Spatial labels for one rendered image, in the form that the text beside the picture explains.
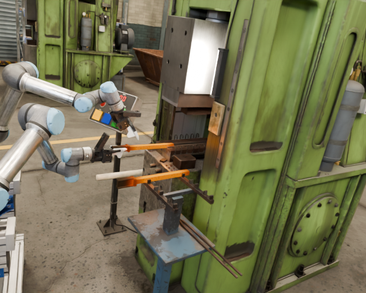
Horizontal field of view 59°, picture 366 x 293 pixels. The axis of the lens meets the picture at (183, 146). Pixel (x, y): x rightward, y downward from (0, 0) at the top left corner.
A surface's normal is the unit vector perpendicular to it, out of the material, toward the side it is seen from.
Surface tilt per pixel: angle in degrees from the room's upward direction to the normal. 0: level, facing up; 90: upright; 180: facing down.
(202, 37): 90
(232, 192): 90
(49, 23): 89
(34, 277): 0
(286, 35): 89
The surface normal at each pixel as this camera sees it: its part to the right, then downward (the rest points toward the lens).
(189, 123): 0.51, 0.38
